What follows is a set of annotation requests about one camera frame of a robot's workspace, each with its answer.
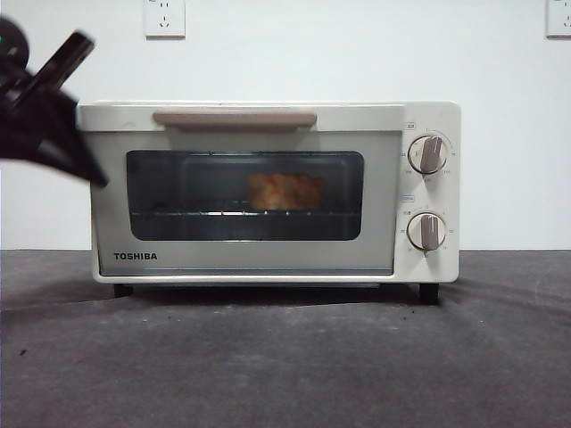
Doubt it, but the glass oven door with handle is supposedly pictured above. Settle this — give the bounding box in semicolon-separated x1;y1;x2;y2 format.
76;102;408;277

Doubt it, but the golden brown bread loaf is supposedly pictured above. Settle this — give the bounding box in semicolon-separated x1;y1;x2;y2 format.
247;172;327;210

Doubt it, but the cream oven knob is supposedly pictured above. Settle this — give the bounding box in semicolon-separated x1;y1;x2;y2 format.
406;210;449;258
408;135;451;176

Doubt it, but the cream Toshiba toaster oven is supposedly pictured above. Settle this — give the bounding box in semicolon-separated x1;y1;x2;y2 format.
75;100;463;305

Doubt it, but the white wall socket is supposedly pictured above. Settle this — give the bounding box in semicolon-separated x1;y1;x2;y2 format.
546;0;571;38
144;0;186;38

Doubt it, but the metal wire oven rack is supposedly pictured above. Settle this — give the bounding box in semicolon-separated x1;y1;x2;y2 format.
128;202;362;222

